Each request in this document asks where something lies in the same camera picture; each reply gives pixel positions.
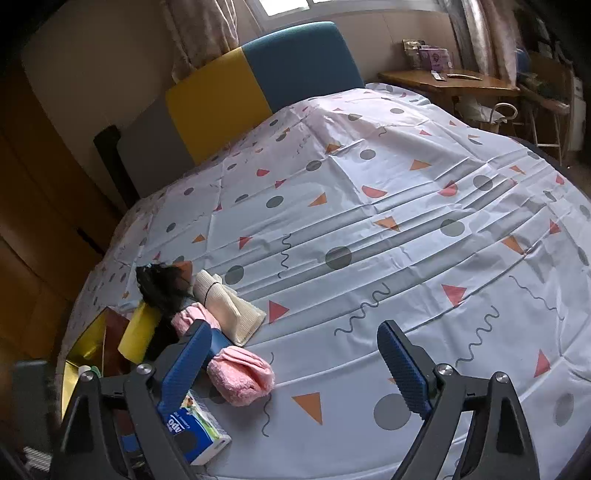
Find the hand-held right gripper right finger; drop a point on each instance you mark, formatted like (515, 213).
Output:
(401, 369)

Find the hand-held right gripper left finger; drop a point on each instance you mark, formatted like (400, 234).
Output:
(184, 364)

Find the pink fuzzy sock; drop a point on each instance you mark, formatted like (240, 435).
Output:
(194, 318)
(240, 376)

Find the blue white tissue packet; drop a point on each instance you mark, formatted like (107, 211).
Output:
(203, 429)

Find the cream cloth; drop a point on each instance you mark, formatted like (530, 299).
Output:
(226, 304)

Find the black fluffy cloth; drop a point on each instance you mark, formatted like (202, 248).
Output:
(161, 286)

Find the yellow box with brown flap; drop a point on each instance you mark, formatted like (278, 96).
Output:
(87, 346)

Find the blue cloth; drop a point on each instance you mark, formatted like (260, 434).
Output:
(220, 346)

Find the patterned white bed sheet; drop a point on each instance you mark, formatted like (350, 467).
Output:
(360, 221)

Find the wooden wardrobe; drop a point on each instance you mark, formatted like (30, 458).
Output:
(41, 221)

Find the wooden desk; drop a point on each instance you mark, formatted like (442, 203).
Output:
(443, 86)

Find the grey yellow blue headboard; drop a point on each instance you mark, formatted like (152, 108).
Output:
(258, 87)

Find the white appliance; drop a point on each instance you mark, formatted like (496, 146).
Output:
(578, 115)

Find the wooden chair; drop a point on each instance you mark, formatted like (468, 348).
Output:
(549, 97)

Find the purple box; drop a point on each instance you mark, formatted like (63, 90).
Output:
(434, 58)

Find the green patterned box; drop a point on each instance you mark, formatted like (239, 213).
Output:
(411, 55)

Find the beige patterned curtain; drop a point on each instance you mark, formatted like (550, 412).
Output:
(198, 32)
(485, 32)

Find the window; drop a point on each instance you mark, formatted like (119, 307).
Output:
(341, 5)

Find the black post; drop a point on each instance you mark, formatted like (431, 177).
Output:
(113, 161)

